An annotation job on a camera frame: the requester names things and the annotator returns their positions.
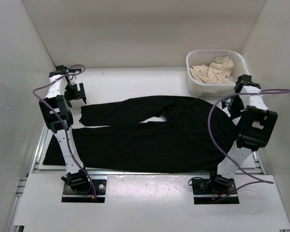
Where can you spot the white plastic laundry basket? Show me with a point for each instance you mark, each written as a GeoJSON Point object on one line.
{"type": "Point", "coordinates": [205, 57]}

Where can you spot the black trousers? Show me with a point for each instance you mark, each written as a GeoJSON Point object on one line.
{"type": "Point", "coordinates": [161, 134]}

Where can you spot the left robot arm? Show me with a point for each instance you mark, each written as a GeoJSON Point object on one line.
{"type": "Point", "coordinates": [55, 107]}

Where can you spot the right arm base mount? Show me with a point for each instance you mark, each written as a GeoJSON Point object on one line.
{"type": "Point", "coordinates": [205, 191]}

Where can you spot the front aluminium rail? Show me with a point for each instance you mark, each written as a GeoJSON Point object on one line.
{"type": "Point", "coordinates": [103, 172]}

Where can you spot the white front cover board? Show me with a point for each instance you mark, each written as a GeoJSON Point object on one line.
{"type": "Point", "coordinates": [160, 203]}

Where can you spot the left aluminium rail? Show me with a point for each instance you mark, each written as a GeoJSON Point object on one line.
{"type": "Point", "coordinates": [36, 154]}

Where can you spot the beige trousers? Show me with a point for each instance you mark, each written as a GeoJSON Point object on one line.
{"type": "Point", "coordinates": [218, 72]}

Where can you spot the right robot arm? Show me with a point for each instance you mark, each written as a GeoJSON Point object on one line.
{"type": "Point", "coordinates": [253, 130]}

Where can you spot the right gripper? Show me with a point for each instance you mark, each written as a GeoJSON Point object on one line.
{"type": "Point", "coordinates": [234, 112]}

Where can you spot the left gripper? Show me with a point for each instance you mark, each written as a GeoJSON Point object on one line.
{"type": "Point", "coordinates": [78, 94]}

